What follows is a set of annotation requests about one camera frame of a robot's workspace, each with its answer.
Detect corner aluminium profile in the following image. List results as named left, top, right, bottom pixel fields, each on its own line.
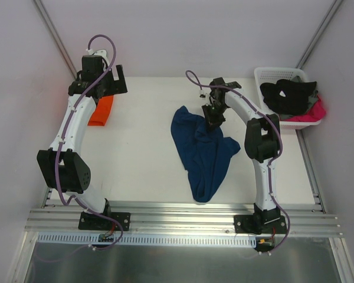
left=31, top=0, right=77, bottom=78
left=295, top=0, right=345, bottom=69

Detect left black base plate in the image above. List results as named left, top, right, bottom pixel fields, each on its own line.
left=78, top=212, right=131, bottom=231

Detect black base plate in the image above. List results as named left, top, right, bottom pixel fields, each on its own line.
left=78, top=212, right=131, bottom=231
left=234, top=215, right=287, bottom=235

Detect navy blue t-shirt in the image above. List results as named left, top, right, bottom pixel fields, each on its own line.
left=171, top=106, right=241, bottom=203

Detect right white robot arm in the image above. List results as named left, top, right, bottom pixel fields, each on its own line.
left=202, top=77, right=283, bottom=235

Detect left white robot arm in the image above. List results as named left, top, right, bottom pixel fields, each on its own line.
left=37, top=50, right=127, bottom=229

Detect orange folded t-shirt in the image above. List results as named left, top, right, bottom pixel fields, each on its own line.
left=88, top=96, right=114, bottom=127

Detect white slotted cable duct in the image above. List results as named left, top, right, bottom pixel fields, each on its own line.
left=37, top=232, right=256, bottom=248

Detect white plastic laundry basket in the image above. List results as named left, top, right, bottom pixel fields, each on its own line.
left=254, top=67, right=327, bottom=130

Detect left corner aluminium profile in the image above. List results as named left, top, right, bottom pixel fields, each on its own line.
left=31, top=0, right=77, bottom=78

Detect black t-shirt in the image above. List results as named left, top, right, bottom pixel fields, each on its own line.
left=260, top=79, right=306, bottom=116

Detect aluminium mounting rail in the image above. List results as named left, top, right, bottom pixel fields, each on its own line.
left=25, top=200, right=345, bottom=238

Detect pink t-shirt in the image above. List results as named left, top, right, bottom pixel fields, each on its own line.
left=279, top=96, right=326, bottom=123

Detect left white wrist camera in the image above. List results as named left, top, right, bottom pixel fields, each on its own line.
left=86, top=49, right=110, bottom=65

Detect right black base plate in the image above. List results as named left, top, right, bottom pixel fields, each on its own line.
left=234, top=215, right=287, bottom=235

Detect right corner aluminium profile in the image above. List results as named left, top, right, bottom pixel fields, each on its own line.
left=295, top=0, right=345, bottom=69

